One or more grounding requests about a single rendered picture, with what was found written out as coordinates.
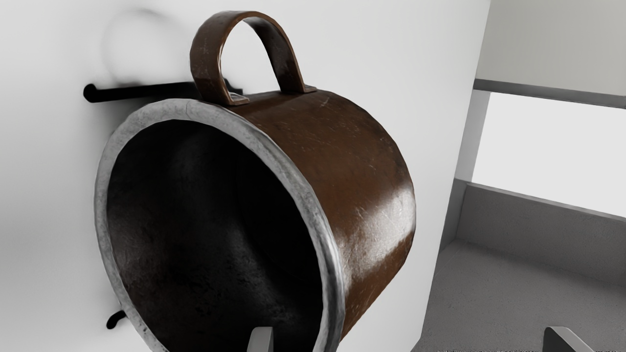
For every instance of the brown metal mug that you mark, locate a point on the brown metal mug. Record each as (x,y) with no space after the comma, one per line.
(337,166)

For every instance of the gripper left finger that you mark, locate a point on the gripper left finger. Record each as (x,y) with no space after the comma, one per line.
(261,340)

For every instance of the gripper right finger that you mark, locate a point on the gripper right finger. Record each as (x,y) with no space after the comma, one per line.
(565,340)

